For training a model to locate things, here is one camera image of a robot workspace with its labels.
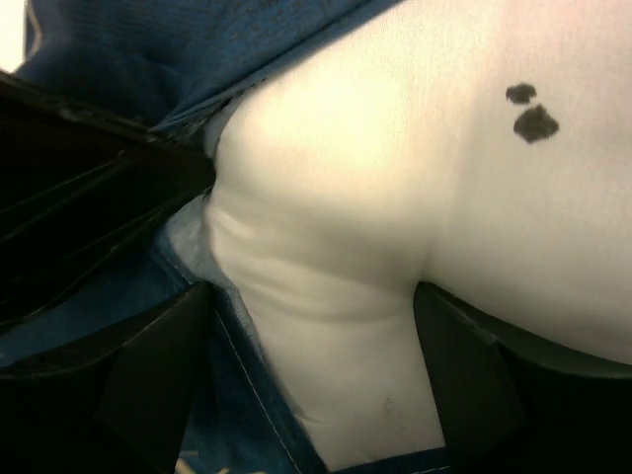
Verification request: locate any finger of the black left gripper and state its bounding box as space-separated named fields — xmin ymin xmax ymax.
xmin=1 ymin=74 xmax=215 ymax=326

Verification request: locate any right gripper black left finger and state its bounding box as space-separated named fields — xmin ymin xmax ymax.
xmin=1 ymin=283 xmax=213 ymax=473

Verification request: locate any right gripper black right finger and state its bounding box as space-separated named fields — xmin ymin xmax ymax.
xmin=415 ymin=283 xmax=631 ymax=473

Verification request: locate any blue pillowcase with gold script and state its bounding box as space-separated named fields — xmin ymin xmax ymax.
xmin=7 ymin=1 xmax=469 ymax=473

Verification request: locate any white pillow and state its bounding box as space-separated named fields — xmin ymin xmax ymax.
xmin=167 ymin=0 xmax=632 ymax=470

